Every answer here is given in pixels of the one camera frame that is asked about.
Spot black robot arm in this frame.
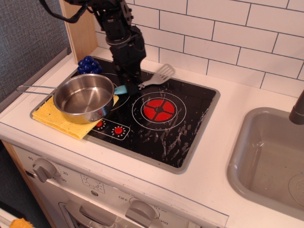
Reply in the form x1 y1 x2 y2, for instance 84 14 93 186
67 0 146 95

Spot black toy stove top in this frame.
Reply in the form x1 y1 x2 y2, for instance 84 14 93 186
29 56 221 175

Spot grey oven knob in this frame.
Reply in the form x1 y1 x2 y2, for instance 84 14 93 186
33 158 57 183
125 200 156 228

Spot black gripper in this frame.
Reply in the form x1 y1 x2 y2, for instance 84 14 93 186
109 26 146 95

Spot stainless steel pot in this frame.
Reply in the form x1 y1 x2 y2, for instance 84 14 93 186
16 73 115 125

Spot blue handled grey spatula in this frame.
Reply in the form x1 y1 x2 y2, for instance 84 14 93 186
114 64 175 95

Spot black braided cable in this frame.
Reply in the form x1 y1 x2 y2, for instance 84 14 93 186
38 0 95 24

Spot grey faucet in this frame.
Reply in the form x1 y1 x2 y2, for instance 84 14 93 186
289 91 304 125

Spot orange object bottom left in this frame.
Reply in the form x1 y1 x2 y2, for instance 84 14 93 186
9 218 34 228

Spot grey oven door handle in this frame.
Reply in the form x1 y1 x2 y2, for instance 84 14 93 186
65 200 137 228

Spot grey left oven knob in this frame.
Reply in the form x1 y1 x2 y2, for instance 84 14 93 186
33 158 57 183

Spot yellow folded cloth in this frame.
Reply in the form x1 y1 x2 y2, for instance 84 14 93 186
32 94 120 140

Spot blue toy grapes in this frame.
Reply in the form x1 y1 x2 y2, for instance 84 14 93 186
77 56 103 74

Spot grey right oven knob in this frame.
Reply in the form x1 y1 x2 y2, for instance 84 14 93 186
125 200 156 228

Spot grey sink basin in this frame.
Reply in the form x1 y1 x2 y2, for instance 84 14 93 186
227 107 304 220

